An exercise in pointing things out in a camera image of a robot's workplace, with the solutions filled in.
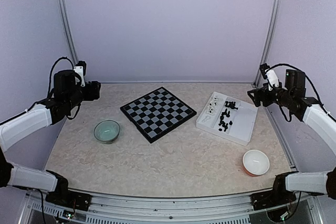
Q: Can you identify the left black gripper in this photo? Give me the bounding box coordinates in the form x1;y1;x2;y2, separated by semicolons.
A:
65;80;100;109

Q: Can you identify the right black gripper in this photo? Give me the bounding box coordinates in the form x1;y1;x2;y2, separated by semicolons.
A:
248;82;294;107

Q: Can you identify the black grey chessboard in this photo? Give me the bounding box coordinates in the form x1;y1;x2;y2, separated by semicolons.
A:
120;87;197;144

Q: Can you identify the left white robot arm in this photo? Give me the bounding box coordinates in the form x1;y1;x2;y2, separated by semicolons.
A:
1;70;101;206

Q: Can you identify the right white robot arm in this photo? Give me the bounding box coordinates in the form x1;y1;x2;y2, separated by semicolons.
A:
247;63;335;205

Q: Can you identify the black chess pieces pile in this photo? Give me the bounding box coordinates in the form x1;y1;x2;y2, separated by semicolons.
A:
216;100;240;133

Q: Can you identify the white chess pieces pile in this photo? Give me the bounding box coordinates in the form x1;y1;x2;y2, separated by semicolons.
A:
206;96;223;115

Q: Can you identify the green glass bowl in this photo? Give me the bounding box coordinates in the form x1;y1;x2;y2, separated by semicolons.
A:
93;120;121;144

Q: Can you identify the white plastic piece tray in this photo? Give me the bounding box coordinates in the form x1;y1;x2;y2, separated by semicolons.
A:
196;92;258;146

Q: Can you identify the white orange bowl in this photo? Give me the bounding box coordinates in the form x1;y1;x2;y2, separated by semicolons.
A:
242;150;270;176

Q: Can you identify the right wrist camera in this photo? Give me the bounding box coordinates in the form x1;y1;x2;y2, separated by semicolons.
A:
259;63;280;91

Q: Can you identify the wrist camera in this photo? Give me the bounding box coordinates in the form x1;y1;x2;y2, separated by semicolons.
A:
73;61;87;87
259;63;280;91

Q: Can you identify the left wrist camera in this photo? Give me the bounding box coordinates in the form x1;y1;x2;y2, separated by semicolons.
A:
73;61;87;87

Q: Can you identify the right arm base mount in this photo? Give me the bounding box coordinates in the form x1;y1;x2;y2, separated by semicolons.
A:
250;190;297;211

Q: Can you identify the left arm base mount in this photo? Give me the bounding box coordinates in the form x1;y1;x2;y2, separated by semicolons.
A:
46;191;92;211

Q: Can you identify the aluminium front rail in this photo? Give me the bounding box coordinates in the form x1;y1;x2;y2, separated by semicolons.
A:
25;179;318;224

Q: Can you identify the right aluminium frame post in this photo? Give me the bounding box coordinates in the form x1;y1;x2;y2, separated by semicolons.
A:
251;0;286;86

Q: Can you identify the aluminium frame post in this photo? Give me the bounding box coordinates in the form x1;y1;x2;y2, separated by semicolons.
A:
57;0;79;65
251;0;286;86

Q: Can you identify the left aluminium frame post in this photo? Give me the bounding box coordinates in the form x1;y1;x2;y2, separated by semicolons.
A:
57;0;79;65

